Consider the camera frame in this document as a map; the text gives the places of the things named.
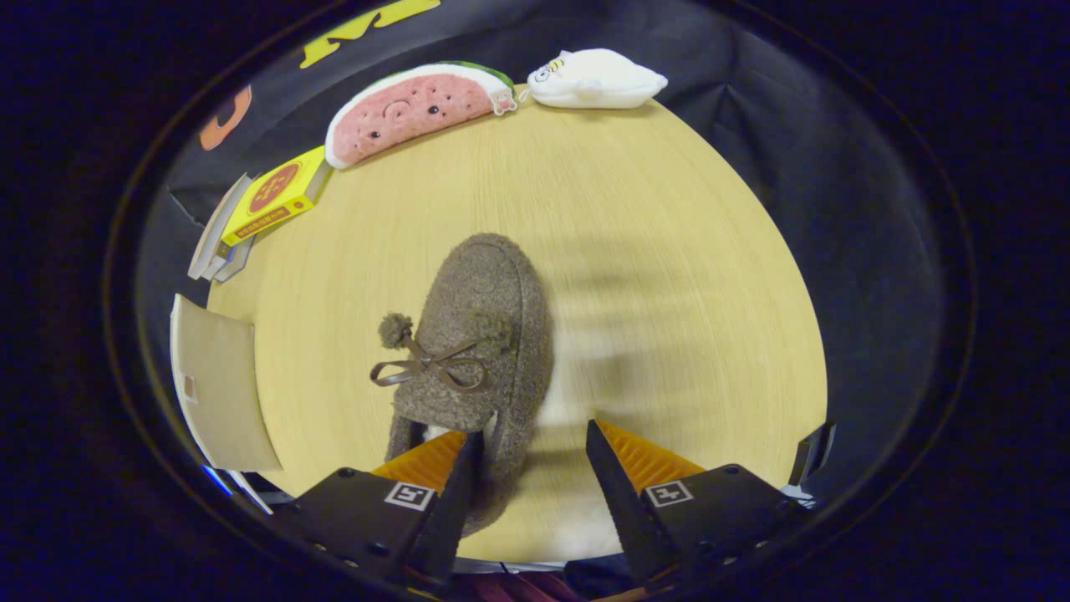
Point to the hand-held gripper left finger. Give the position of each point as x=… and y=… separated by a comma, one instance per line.
x=451, y=518

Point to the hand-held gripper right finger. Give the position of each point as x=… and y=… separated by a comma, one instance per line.
x=627, y=510

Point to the brown fuzzy shoe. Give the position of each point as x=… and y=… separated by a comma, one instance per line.
x=485, y=293

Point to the cream fabric storage box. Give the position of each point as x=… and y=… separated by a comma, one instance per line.
x=221, y=393

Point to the dark flat object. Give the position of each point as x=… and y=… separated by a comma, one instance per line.
x=811, y=460

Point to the black backdrop cloth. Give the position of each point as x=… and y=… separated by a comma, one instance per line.
x=836, y=209

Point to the yellow book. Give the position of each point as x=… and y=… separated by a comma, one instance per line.
x=276, y=188

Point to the beige book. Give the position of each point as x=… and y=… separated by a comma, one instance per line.
x=213, y=230

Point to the watermelon slice plush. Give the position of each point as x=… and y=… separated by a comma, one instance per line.
x=410, y=109

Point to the white plush toy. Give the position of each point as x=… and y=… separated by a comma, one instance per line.
x=598, y=79

